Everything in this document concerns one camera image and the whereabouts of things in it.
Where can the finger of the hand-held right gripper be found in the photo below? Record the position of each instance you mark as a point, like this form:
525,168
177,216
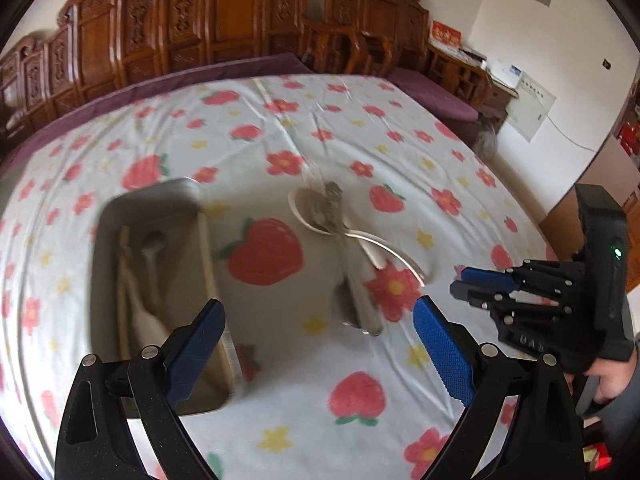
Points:
472,292
487,277

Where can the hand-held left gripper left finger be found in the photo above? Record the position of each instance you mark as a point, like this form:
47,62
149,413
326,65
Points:
197,350

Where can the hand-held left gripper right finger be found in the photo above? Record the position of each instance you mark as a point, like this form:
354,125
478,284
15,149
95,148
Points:
442,345

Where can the rectangular metal tray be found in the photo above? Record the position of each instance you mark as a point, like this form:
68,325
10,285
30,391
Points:
180,270

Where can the person's right forearm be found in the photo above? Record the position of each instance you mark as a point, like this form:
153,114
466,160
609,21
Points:
627,410

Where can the person's right hand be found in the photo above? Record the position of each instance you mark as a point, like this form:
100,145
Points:
612,377

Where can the brown cardboard board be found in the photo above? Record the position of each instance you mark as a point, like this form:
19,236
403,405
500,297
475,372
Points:
575,170

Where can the red packages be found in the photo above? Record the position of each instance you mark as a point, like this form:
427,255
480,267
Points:
631,140

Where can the white fluffy bundle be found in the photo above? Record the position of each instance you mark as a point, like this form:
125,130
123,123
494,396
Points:
487,135

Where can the white electrical panel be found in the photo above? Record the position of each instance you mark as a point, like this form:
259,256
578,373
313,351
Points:
532,107

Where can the wooden side table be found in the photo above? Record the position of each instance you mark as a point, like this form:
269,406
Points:
497,100

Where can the purple armchair cushion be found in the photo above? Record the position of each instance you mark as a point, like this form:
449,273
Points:
435,92

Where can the white telephone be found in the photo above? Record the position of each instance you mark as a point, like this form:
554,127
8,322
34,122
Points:
505,72

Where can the strawberry print tablecloth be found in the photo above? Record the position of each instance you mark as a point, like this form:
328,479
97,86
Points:
300,125

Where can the red greeting card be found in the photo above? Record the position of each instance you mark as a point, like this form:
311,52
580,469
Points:
445,36

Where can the purple sofa cushion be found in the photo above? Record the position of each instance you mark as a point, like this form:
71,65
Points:
150,85

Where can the carved wooden armchair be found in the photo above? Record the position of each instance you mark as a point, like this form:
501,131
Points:
380,15

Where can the carved wooden sofa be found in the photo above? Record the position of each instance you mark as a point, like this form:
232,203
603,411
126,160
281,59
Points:
150,25

